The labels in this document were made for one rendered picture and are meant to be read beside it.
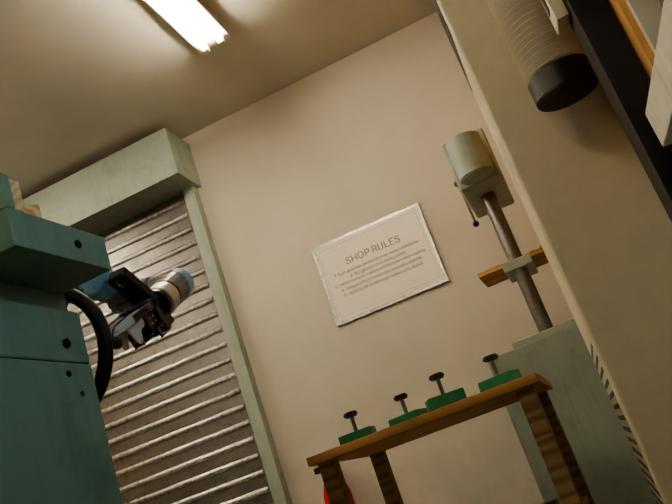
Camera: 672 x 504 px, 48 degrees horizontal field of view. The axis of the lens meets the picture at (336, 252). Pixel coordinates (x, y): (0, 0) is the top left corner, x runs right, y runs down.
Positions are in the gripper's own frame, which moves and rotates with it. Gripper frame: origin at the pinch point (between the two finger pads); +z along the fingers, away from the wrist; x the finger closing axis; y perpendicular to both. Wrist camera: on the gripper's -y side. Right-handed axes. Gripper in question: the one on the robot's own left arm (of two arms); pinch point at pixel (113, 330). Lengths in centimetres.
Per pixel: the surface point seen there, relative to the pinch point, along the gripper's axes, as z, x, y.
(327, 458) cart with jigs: -45, -6, 63
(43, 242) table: 32.4, -18.7, -21.5
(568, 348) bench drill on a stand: -134, -71, 100
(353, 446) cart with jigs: -46, -14, 63
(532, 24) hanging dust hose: -60, -99, -13
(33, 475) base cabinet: 50, -11, 4
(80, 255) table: 25.9, -18.7, -17.1
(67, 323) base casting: 26.4, -10.7, -8.6
